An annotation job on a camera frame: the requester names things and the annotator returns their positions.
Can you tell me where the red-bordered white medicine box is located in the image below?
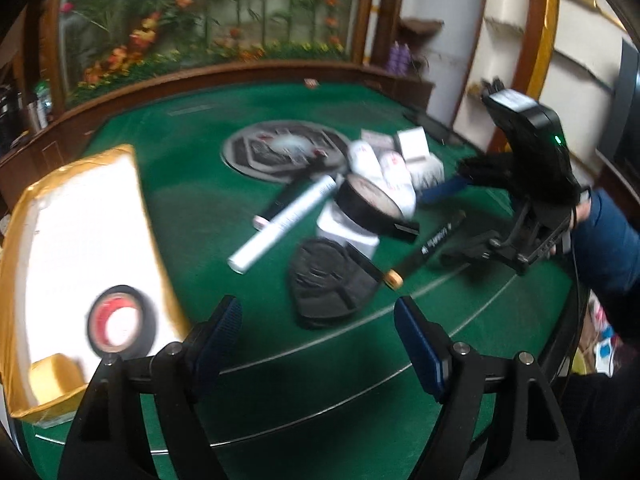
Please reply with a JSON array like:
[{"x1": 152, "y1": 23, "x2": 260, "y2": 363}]
[{"x1": 360, "y1": 129, "x2": 396, "y2": 154}]

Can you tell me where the black marker gold tip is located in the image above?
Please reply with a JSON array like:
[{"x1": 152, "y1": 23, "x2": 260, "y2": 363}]
[{"x1": 383, "y1": 210, "x2": 466, "y2": 290}]

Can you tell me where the black tape roll red core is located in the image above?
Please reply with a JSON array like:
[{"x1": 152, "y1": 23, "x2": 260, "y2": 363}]
[{"x1": 86, "y1": 285, "x2": 156, "y2": 360}]

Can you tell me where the black mesh pouch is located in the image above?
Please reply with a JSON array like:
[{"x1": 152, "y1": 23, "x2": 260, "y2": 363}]
[{"x1": 288, "y1": 237, "x2": 383, "y2": 328}]

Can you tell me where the silver white marker pen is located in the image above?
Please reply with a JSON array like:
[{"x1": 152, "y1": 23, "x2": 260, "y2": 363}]
[{"x1": 227, "y1": 176, "x2": 337, "y2": 274}]

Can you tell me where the black marker pen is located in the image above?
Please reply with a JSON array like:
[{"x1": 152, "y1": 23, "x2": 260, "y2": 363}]
[{"x1": 253, "y1": 155, "x2": 326, "y2": 231}]

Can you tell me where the right forearm blue sleeve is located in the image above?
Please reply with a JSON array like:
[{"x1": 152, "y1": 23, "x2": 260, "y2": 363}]
[{"x1": 572, "y1": 188, "x2": 639, "y2": 308}]

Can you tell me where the black smartphone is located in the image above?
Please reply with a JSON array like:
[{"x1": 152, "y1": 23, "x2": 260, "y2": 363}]
[{"x1": 402, "y1": 108, "x2": 465, "y2": 146}]

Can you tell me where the table centre control panel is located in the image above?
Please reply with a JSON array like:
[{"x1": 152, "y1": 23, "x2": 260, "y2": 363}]
[{"x1": 221, "y1": 120, "x2": 350, "y2": 183}]

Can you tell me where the yellow cardboard box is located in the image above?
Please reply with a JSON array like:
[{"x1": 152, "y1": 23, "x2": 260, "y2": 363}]
[{"x1": 1, "y1": 144, "x2": 190, "y2": 426}]

